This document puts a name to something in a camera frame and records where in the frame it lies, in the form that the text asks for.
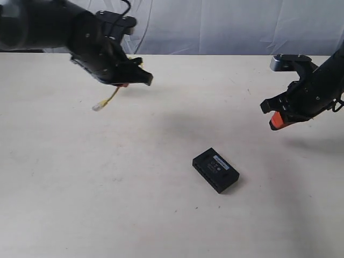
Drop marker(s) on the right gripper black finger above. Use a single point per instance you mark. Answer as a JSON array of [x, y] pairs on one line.
[[278, 103]]

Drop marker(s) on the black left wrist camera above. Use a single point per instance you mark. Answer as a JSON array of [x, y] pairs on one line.
[[115, 26]]

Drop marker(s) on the black network switch box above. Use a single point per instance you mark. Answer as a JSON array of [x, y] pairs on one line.
[[215, 170]]

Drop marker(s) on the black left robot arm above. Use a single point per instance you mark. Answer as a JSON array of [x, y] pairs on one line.
[[45, 24]]

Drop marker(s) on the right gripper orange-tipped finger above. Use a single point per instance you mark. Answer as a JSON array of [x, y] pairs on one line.
[[282, 119]]

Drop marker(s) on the white backdrop cloth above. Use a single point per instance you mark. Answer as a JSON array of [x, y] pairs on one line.
[[236, 27]]

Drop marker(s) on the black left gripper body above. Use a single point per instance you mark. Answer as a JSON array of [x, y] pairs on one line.
[[99, 56]]

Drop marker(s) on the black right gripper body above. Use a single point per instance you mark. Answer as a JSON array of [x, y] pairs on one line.
[[320, 91]]

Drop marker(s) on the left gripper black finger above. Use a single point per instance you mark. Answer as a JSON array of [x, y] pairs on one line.
[[130, 71]]

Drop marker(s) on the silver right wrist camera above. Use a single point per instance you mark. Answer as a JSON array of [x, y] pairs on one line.
[[301, 64]]

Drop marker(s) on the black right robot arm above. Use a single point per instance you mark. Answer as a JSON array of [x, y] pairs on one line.
[[319, 88]]

